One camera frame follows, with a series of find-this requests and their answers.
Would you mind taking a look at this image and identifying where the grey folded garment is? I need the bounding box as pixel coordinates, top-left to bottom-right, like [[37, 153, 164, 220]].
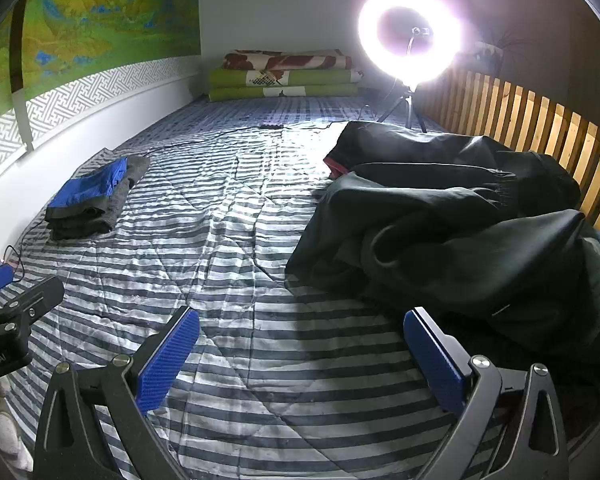
[[45, 155, 151, 241]]

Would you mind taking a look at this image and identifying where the black jacket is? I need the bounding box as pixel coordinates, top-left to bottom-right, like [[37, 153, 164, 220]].
[[450, 135, 582, 211]]

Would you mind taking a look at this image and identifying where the wooden slat railing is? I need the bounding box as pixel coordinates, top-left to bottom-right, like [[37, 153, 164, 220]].
[[420, 67, 600, 241]]

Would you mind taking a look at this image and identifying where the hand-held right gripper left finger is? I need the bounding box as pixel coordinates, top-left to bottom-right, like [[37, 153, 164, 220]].
[[32, 305, 201, 480]]

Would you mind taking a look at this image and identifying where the black and white hanging strap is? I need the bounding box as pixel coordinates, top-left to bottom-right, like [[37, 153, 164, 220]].
[[9, 0, 56, 153]]

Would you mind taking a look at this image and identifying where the green landscape wall poster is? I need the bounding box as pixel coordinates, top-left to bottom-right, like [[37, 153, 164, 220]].
[[0, 0, 202, 133]]

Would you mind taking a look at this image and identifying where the black cable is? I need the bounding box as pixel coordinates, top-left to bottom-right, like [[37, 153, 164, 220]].
[[2, 119, 353, 281]]

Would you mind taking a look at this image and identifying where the black tripod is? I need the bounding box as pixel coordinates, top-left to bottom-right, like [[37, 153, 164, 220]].
[[377, 82, 428, 133]]

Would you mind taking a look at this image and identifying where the potted plant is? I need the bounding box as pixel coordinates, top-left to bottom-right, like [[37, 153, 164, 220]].
[[492, 30, 527, 68]]

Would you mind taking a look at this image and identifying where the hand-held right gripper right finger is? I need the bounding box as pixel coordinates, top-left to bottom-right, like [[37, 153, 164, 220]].
[[402, 306, 568, 480]]

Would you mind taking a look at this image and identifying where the striped bed cover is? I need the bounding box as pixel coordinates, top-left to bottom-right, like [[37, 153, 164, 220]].
[[0, 95, 600, 480]]

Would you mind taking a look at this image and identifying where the white cloth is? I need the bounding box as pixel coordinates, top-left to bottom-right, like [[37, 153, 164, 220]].
[[0, 377, 35, 472]]

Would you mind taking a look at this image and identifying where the ring light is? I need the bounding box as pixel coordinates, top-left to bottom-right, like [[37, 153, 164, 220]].
[[357, 0, 463, 86]]

